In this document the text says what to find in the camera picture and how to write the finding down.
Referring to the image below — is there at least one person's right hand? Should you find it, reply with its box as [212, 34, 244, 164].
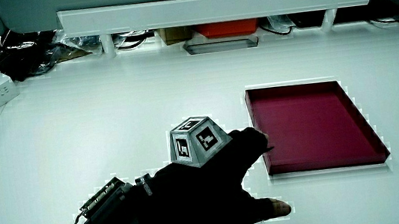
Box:
[133, 106, 294, 224]

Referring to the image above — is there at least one white desk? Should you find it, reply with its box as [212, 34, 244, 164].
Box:
[0, 13, 399, 224]

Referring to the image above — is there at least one dark red shallow tray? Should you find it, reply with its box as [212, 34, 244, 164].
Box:
[243, 74, 392, 179]

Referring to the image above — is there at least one brown cardboard box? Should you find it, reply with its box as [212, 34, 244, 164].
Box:
[156, 25, 193, 46]

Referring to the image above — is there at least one orange box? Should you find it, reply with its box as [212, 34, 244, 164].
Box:
[193, 17, 261, 40]

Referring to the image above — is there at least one white monitor riser shelf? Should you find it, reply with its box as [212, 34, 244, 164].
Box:
[55, 0, 383, 64]

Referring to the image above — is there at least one clear plastic bag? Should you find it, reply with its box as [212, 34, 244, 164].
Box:
[51, 24, 104, 58]
[266, 13, 296, 35]

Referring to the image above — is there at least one black plastic bag pile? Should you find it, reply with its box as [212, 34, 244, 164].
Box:
[0, 24, 64, 83]

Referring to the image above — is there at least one black cable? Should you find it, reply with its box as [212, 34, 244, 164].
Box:
[258, 21, 294, 40]
[114, 30, 150, 52]

